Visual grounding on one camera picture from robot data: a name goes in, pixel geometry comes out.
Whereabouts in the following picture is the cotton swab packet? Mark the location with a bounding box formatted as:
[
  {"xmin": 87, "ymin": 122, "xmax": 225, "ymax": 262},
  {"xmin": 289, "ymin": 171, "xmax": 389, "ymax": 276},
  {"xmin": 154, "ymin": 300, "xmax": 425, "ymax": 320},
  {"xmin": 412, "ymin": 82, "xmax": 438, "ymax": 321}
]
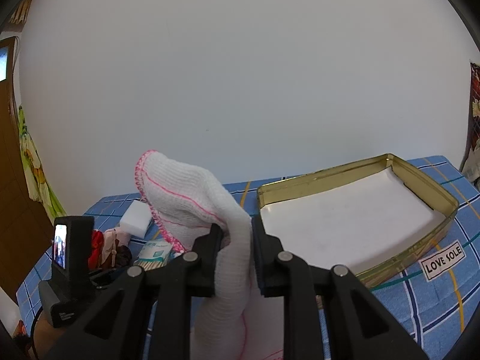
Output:
[{"xmin": 133, "ymin": 239, "xmax": 173, "ymax": 272}]

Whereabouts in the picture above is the white glove pink trim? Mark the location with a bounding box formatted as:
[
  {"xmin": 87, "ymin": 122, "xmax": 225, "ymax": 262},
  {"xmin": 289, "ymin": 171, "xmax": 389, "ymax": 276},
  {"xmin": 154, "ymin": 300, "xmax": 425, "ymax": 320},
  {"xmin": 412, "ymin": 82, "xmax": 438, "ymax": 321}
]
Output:
[{"xmin": 133, "ymin": 149, "xmax": 285, "ymax": 360}]

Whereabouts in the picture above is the blue plaid tablecloth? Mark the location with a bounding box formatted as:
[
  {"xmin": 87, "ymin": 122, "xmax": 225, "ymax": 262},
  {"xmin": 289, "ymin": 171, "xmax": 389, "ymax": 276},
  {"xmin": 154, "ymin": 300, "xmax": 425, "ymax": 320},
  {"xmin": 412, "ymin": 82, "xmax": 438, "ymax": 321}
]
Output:
[{"xmin": 16, "ymin": 155, "xmax": 479, "ymax": 359}]

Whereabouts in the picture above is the pink socks bundle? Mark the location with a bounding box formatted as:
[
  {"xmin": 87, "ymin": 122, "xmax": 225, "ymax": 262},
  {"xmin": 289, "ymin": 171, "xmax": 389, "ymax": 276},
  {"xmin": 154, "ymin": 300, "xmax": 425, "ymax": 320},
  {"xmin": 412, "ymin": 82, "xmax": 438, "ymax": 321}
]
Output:
[{"xmin": 100, "ymin": 228, "xmax": 133, "ymax": 270}]

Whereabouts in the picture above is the red fabric item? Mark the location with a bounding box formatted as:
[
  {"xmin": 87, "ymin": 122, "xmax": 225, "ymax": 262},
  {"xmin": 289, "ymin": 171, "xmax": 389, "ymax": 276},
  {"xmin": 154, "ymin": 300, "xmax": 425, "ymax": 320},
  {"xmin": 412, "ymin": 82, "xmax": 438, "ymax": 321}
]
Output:
[{"xmin": 88, "ymin": 230, "xmax": 104, "ymax": 272}]

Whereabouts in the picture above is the gold metal tin tray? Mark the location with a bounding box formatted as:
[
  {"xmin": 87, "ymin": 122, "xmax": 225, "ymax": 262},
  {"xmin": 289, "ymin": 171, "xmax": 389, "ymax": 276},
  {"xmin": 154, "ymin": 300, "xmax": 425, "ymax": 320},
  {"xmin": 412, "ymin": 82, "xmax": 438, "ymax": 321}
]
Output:
[{"xmin": 253, "ymin": 154, "xmax": 459, "ymax": 288}]

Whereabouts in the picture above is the white sponge block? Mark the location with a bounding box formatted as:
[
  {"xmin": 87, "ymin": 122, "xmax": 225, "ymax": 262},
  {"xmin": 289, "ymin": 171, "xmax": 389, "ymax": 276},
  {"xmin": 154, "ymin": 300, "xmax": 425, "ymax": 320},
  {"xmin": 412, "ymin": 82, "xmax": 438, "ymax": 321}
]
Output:
[{"xmin": 119, "ymin": 200, "xmax": 152, "ymax": 239}]

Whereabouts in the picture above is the brown wooden door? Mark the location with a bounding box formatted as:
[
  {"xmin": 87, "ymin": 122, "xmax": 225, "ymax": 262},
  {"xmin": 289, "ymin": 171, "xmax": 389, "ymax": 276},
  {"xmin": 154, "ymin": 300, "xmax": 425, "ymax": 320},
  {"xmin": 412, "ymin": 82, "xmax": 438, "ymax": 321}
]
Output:
[{"xmin": 0, "ymin": 37, "xmax": 53, "ymax": 302}]

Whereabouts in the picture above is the green yellow hanging cloth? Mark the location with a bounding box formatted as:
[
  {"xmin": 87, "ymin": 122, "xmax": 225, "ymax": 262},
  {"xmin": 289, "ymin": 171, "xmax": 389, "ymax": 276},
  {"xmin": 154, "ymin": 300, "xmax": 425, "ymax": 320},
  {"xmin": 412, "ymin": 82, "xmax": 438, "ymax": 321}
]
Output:
[{"xmin": 18, "ymin": 106, "xmax": 67, "ymax": 224}]

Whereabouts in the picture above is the red patterned hanging cloth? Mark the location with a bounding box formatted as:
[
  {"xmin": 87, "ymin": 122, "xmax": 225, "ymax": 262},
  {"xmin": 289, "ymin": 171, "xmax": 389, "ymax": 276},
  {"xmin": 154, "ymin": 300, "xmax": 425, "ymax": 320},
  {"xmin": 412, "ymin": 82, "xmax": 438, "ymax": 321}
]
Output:
[{"xmin": 460, "ymin": 63, "xmax": 480, "ymax": 189}]

